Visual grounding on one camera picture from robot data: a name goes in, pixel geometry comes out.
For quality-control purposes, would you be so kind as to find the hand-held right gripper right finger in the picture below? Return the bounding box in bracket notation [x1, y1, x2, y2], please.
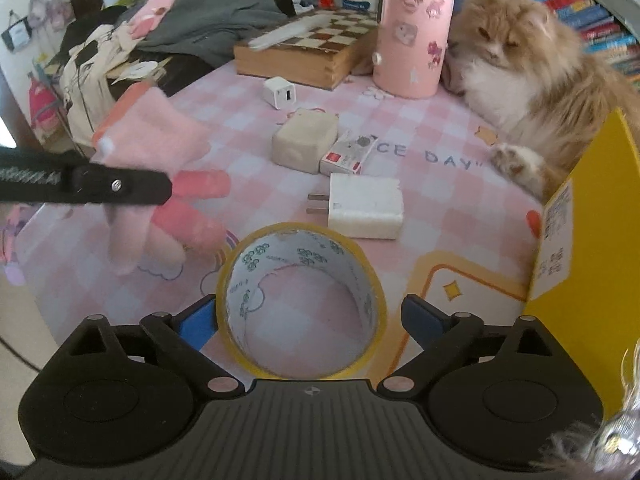
[375, 295, 577, 403]

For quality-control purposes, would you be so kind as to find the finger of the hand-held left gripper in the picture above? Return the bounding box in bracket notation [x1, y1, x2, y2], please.
[0, 146, 173, 207]

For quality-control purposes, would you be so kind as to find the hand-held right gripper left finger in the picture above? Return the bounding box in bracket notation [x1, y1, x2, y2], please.
[49, 294, 246, 403]

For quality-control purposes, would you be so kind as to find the yellow tape roll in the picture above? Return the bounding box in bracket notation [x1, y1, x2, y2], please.
[216, 221, 387, 380]

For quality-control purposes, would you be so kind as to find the pink fuzzy glove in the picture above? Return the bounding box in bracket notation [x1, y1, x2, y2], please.
[91, 82, 232, 276]

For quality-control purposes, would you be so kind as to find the white power adapter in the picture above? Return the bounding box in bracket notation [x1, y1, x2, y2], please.
[307, 172, 404, 240]

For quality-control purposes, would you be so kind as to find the yellow cardboard box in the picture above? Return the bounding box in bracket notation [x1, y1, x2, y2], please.
[525, 107, 640, 421]

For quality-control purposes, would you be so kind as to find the desktop with pink checkered tablecloth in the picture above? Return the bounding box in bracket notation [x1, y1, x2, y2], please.
[0, 25, 640, 401]

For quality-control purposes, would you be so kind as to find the cream garment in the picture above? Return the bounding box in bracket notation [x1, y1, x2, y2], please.
[59, 25, 171, 146]

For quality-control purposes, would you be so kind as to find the pink hanging bag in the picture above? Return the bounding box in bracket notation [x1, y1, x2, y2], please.
[27, 71, 58, 131]

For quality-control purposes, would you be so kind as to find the small red and white box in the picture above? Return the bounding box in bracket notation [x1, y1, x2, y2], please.
[319, 130, 378, 176]

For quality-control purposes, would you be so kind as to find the grey cloth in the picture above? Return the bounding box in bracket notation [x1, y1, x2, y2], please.
[135, 0, 288, 56]

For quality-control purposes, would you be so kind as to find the small white charger cube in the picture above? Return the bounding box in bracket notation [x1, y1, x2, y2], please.
[263, 76, 297, 110]

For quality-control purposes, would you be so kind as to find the cream power adapter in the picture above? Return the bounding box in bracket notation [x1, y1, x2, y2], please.
[271, 109, 341, 175]

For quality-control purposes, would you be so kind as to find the furry pompom charm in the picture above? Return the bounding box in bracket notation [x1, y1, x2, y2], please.
[542, 340, 640, 480]

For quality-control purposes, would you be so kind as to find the wooden chessboard box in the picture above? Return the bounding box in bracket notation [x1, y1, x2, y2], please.
[233, 7, 381, 92]

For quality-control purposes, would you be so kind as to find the white plastic strip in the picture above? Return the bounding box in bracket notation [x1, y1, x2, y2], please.
[247, 15, 331, 51]

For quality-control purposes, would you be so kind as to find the fluffy orange and white cat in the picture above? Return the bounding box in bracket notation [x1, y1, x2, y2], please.
[440, 0, 640, 206]

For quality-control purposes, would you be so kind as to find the pink cylinder with stickers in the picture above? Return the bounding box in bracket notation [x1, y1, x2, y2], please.
[371, 0, 457, 99]

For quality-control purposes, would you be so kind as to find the row of colourful books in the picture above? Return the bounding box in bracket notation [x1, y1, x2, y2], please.
[455, 0, 640, 86]

